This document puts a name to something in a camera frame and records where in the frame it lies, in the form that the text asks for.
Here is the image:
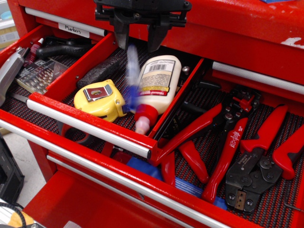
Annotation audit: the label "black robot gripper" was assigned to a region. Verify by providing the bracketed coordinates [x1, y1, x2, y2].
[94, 0, 192, 52]

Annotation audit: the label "blue dry erase marker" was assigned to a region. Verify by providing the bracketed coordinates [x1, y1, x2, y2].
[126, 44, 140, 113]

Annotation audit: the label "red small upper drawer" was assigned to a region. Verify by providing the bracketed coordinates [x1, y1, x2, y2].
[0, 23, 205, 167]

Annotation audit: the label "blue package in drawer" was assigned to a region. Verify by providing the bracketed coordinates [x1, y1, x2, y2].
[126, 156, 228, 210]

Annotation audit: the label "red wide lower drawer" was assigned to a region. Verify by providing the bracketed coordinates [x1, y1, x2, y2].
[0, 83, 304, 228]

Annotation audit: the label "white glue bottle red cap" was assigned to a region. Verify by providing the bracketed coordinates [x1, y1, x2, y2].
[129, 55, 181, 135]

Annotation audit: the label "black foam block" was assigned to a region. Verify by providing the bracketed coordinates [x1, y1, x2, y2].
[76, 56, 121, 89]

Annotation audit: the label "white markers label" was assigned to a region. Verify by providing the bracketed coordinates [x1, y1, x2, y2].
[58, 23, 90, 38]

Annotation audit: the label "yellow tape measure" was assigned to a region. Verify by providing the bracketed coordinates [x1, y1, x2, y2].
[74, 79, 127, 122]

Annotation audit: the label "red threadlocker tube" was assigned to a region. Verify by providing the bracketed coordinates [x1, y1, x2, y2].
[23, 38, 44, 67]

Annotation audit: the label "drill bit set case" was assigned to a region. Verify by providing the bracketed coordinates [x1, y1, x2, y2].
[15, 58, 68, 94]

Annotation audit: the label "red tool chest cabinet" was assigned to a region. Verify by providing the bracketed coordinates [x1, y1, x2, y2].
[7, 0, 304, 228]

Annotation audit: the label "silver metal tool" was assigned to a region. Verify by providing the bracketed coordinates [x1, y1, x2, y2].
[0, 47, 30, 106]

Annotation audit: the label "black box on floor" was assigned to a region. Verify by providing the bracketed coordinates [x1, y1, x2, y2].
[0, 135, 25, 203]

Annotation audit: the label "black hex key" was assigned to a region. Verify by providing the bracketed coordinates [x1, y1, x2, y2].
[284, 187, 304, 213]

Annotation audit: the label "black handled tool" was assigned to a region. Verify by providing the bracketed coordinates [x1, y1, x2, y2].
[36, 36, 94, 58]

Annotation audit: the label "red handled wire stripper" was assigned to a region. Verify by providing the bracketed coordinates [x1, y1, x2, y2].
[158, 85, 261, 203]

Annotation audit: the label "red handled pliers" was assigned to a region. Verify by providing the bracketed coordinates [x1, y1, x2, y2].
[161, 141, 209, 187]

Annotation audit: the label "red handled crimping tool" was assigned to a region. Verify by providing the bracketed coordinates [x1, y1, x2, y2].
[225, 104, 304, 214]

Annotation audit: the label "black cable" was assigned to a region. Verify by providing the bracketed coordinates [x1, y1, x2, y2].
[0, 201, 27, 228]

